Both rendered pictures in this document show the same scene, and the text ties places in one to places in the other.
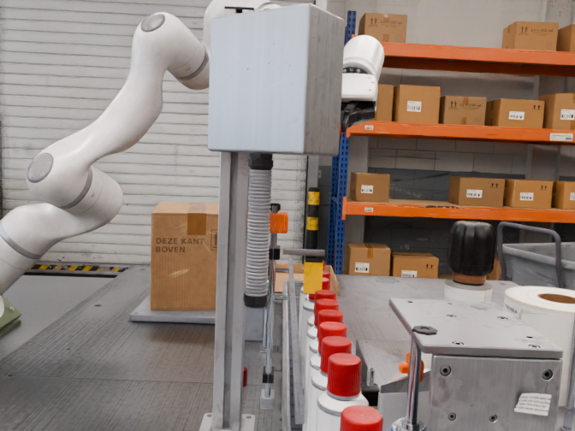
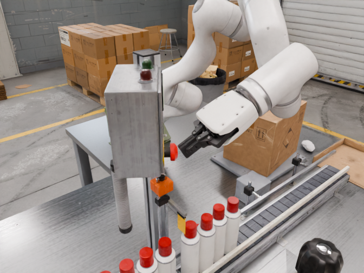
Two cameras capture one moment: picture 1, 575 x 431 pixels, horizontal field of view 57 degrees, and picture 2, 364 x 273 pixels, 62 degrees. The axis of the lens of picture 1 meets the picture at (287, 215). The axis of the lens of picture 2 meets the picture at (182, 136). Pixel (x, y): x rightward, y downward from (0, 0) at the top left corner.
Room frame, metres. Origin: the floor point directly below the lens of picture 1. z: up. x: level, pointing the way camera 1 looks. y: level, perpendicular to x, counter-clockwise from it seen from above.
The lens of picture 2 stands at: (0.49, -0.49, 1.67)
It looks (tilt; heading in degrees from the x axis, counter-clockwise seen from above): 29 degrees down; 52
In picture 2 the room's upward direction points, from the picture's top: straight up
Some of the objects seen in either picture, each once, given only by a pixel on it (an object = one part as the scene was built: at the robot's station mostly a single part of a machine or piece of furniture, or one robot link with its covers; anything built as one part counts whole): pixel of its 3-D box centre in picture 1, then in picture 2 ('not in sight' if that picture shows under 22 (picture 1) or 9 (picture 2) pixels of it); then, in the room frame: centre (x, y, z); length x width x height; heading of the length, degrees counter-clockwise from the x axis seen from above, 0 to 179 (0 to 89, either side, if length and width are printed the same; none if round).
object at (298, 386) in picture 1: (292, 302); (254, 203); (1.18, -0.02, 0.96); 1.07 x 0.01 x 0.01; 1
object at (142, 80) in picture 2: not in sight; (145, 75); (0.78, -0.02, 1.49); 0.03 x 0.03 x 0.02
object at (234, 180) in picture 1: (233, 228); (153, 175); (0.84, 0.08, 1.16); 0.04 x 0.04 x 0.67; 1
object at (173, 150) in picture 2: not in sight; (170, 151); (0.80, -0.05, 1.33); 0.04 x 0.03 x 0.04; 56
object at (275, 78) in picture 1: (275, 87); (139, 118); (0.78, 0.02, 1.38); 0.17 x 0.10 x 0.19; 56
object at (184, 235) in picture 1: (196, 251); (264, 130); (1.57, 0.27, 0.99); 0.30 x 0.24 x 0.27; 10
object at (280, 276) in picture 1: (298, 277); (355, 161); (1.88, -0.05, 0.85); 0.30 x 0.26 x 0.04; 1
